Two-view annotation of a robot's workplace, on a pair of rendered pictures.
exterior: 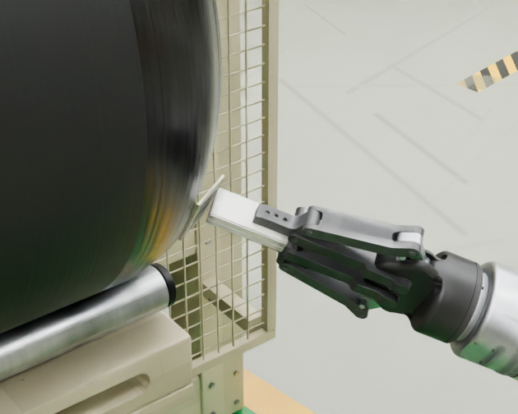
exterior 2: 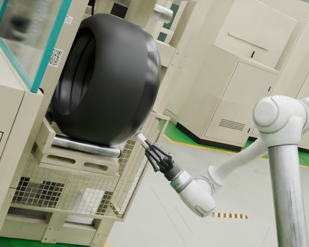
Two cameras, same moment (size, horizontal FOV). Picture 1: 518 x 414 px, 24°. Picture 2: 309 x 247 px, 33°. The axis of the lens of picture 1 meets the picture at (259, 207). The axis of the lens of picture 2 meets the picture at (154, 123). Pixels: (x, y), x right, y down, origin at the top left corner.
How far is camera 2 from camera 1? 1.31 m
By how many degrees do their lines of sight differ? 19
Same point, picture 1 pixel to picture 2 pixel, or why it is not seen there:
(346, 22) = not seen: hidden behind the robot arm
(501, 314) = (181, 177)
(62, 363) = (93, 156)
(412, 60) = not seen: hidden behind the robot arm
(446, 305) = (172, 171)
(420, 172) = (180, 225)
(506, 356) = (179, 185)
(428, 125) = (189, 216)
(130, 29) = (142, 90)
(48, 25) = (131, 82)
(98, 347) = (101, 158)
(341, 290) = (154, 163)
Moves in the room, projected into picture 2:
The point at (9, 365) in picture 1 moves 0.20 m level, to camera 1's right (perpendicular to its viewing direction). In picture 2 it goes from (86, 147) to (128, 167)
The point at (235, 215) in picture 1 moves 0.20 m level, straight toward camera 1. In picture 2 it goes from (141, 138) to (133, 150)
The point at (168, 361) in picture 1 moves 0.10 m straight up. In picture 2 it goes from (113, 167) to (121, 147)
